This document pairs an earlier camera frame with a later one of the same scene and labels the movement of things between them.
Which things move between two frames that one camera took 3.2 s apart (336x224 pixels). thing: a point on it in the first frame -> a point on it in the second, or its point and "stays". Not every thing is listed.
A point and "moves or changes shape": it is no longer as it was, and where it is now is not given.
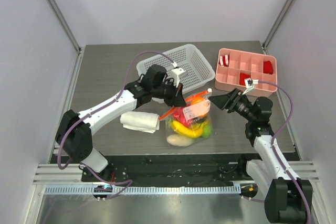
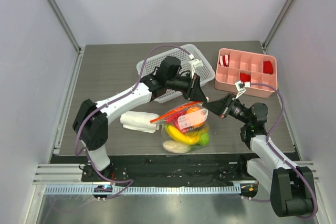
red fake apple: [178, 114] -> [172, 119]
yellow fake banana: [195, 132] -> [189, 139]
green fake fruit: [207, 131] -> [204, 139]
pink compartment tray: [233, 66] stays
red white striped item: [224, 61] stays
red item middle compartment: [242, 76] stays
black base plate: [170, 170] stays
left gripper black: [177, 99] -> [194, 92]
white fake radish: [178, 140] -> [176, 147]
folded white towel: [142, 121] stays
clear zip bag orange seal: [185, 125] moves or changes shape
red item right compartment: [268, 67] stays
